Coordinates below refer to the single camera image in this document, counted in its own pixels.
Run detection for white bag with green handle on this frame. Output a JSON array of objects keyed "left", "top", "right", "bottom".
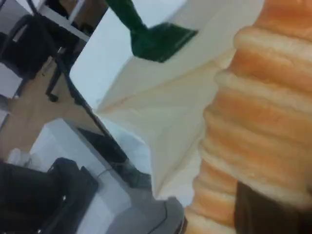
[{"left": 96, "top": 0, "right": 266, "bottom": 215}]

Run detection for black office chair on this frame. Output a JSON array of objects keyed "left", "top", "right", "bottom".
[{"left": 0, "top": 14, "right": 85, "bottom": 103}]

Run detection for black bag with metal studs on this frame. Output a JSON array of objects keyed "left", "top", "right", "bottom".
[{"left": 0, "top": 157, "right": 99, "bottom": 234}]

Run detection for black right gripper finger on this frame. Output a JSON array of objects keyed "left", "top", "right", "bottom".
[{"left": 234, "top": 181, "right": 312, "bottom": 234}]

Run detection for gray rounded device housing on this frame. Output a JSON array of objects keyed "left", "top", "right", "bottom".
[{"left": 113, "top": 196, "right": 187, "bottom": 234}]

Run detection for long ridged orange bread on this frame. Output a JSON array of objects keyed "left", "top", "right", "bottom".
[{"left": 184, "top": 0, "right": 312, "bottom": 234}]

